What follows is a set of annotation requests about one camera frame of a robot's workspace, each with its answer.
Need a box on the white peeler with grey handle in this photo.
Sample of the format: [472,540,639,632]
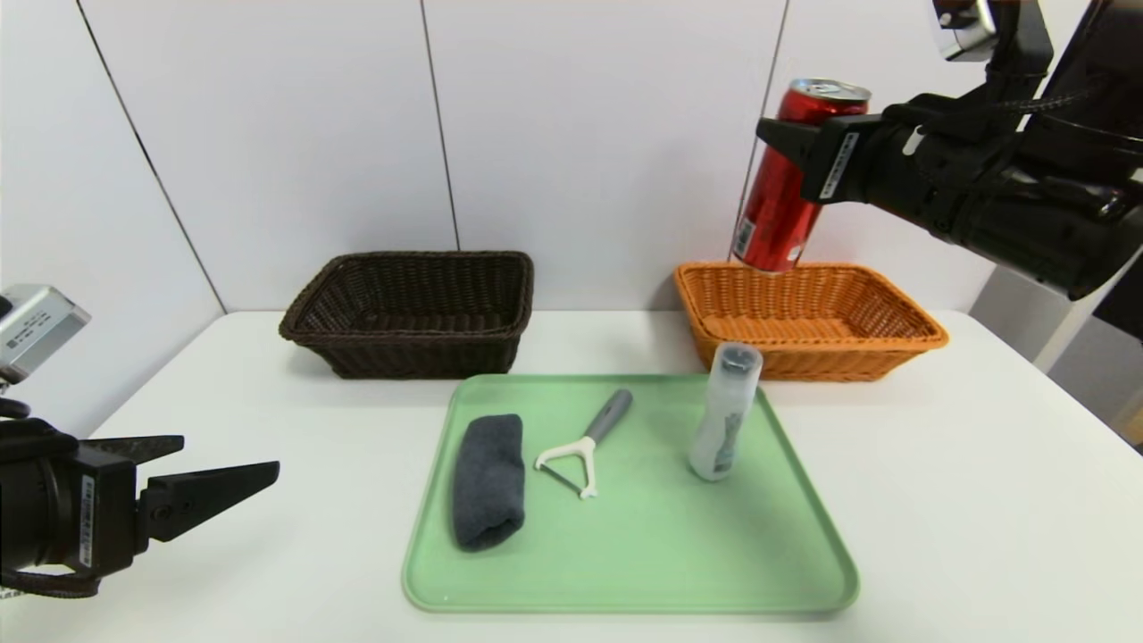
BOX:
[534,388,633,499]

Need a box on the dark grey towel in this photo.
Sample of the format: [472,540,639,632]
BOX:
[453,413,527,551]

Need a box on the dark brown wicker basket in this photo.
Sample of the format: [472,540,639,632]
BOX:
[279,251,535,380]

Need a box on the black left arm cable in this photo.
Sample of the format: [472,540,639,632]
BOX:
[0,567,101,600]

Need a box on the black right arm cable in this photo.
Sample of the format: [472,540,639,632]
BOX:
[982,82,1104,115]

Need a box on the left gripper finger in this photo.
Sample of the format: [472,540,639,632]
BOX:
[136,460,280,543]
[79,434,185,463]

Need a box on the light green plastic tray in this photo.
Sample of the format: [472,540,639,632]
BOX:
[402,373,860,615]

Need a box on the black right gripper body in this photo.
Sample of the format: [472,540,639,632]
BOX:
[801,110,971,245]

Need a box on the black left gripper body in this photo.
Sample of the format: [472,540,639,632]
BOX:
[0,449,139,580]

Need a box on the white plastic bottle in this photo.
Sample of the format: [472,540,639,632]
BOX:
[688,342,764,483]

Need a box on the orange wicker basket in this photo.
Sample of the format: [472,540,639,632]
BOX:
[672,262,949,383]

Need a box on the red soda can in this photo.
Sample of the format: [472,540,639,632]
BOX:
[732,78,872,273]

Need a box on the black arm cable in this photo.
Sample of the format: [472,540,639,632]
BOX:
[982,82,1104,115]
[0,567,101,600]

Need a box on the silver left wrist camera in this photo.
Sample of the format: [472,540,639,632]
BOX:
[0,284,92,385]

